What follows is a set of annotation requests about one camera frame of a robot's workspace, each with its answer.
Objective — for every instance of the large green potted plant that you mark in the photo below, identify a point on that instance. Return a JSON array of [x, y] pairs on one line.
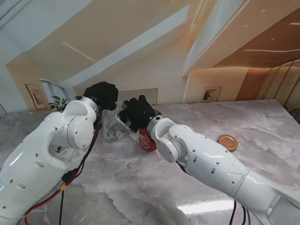
[[58, 103]]

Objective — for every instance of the round gold tin lid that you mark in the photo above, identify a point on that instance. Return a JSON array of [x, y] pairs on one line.
[[227, 143]]

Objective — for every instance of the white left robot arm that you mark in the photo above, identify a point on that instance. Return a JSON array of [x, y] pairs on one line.
[[42, 150]]

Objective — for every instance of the red floral tea tin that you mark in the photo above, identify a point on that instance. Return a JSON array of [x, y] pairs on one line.
[[145, 141]]

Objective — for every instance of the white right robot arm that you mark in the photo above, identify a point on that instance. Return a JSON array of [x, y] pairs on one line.
[[211, 168]]

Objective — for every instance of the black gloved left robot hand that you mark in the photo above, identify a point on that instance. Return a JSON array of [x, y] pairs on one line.
[[105, 95]]

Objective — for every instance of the framed picture with dark shape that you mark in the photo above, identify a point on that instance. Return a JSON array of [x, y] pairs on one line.
[[211, 94]]

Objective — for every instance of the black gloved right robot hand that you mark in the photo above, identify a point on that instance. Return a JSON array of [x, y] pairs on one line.
[[139, 112]]

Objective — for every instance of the clear plastic bag of tea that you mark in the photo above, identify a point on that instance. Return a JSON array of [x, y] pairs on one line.
[[112, 129]]

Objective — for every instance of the white panelled wall cabinet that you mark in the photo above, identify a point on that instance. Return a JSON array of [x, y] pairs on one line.
[[150, 96]]

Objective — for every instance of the arched window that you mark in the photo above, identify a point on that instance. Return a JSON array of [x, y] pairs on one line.
[[55, 90]]

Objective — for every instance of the framed picture with beige shapes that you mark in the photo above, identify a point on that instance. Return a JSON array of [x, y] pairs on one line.
[[36, 96]]

